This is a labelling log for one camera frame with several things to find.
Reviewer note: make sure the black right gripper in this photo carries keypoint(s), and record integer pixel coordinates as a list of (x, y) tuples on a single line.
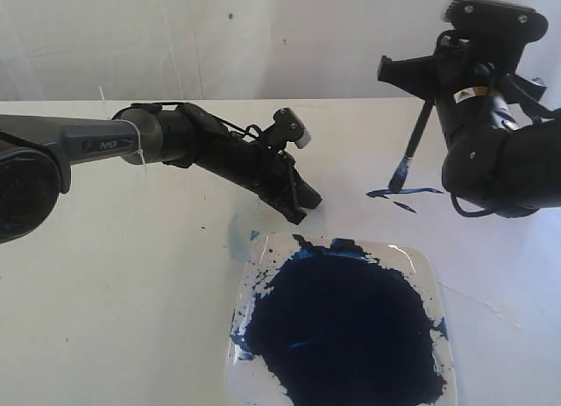
[(464, 79)]

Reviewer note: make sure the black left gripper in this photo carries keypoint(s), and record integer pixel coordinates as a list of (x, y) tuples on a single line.
[(251, 166)]

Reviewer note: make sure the black paintbrush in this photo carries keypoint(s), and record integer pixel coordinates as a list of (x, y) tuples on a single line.
[(452, 54)]

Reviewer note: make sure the white paper sheet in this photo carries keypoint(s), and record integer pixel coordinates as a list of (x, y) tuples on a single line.
[(499, 279)]

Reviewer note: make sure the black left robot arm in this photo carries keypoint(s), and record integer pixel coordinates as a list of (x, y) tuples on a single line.
[(37, 154)]

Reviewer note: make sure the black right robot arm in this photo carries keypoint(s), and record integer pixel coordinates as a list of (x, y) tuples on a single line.
[(503, 146)]

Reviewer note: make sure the white square paint plate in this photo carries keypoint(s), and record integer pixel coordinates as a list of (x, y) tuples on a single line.
[(321, 321)]

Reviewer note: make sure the white backdrop cloth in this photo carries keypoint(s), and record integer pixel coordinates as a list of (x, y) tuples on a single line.
[(208, 49)]

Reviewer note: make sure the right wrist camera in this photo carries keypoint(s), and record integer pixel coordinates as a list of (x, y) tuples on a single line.
[(497, 31)]

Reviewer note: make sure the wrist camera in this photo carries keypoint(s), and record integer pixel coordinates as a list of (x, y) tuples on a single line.
[(286, 128), (497, 31)]

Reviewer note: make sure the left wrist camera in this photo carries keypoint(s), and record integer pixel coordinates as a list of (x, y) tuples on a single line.
[(286, 128)]

